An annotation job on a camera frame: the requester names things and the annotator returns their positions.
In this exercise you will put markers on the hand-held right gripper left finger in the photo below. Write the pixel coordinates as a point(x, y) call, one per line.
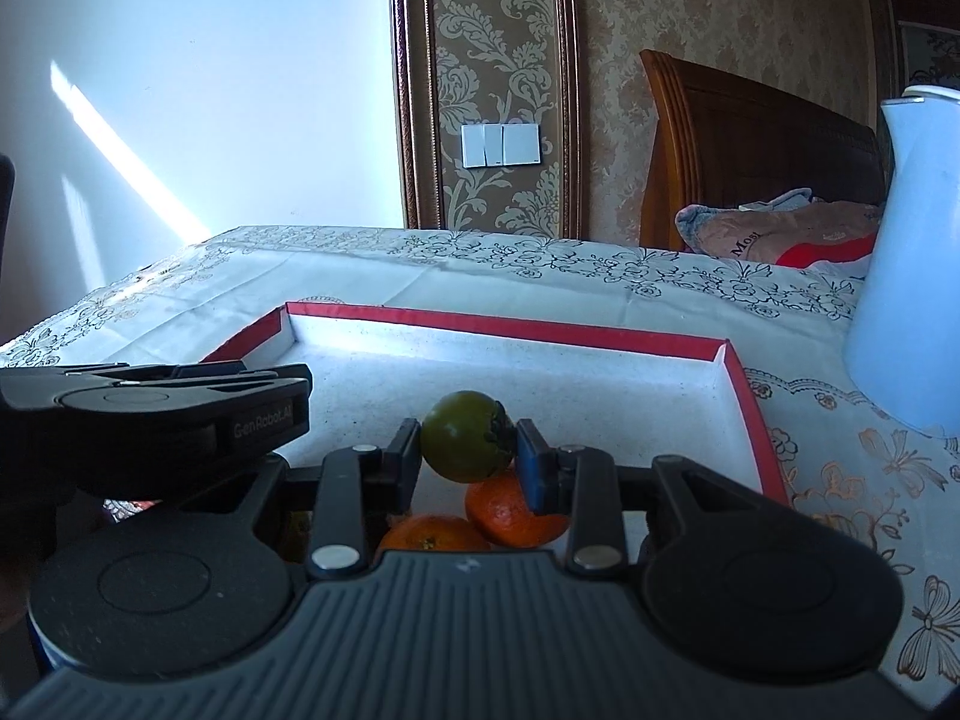
point(403, 465)

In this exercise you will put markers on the beige printed blanket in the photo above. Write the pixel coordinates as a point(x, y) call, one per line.
point(772, 229)

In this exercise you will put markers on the wooden wall panel frame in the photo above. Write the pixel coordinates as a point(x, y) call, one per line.
point(487, 52)

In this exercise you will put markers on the white wall light switch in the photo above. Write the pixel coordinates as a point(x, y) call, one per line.
point(499, 144)

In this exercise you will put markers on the orange mandarin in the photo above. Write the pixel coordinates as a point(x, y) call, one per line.
point(517, 514)
point(431, 532)

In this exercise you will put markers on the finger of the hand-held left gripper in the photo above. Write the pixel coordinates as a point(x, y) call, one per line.
point(255, 379)

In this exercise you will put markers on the pale blue electric kettle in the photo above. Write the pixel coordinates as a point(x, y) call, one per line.
point(911, 262)

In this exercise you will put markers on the green persimmon with calyx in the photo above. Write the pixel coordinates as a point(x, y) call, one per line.
point(466, 435)

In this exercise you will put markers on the red cloth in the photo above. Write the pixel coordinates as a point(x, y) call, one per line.
point(825, 251)

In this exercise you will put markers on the red shallow cardboard box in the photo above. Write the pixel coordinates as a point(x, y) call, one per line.
point(600, 397)

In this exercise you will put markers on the wooden bed headboard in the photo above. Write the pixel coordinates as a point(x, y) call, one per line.
point(750, 157)

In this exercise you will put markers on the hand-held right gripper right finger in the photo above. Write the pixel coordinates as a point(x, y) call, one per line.
point(534, 465)

